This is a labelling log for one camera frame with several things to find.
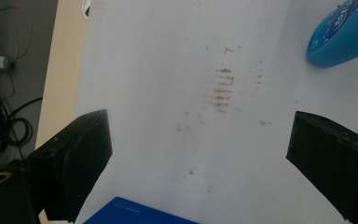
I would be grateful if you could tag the small white round object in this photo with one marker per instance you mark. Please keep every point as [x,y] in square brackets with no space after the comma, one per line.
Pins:
[85,6]

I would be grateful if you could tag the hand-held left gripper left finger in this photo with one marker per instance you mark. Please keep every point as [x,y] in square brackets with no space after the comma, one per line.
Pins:
[74,161]

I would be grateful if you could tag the dark blue flat box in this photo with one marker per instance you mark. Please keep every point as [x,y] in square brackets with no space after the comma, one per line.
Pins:
[130,213]

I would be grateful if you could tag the blue printed plastic container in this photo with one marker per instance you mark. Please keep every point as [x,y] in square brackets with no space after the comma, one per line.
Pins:
[345,37]

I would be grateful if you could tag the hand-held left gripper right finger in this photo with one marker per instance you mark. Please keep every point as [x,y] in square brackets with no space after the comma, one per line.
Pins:
[332,165]

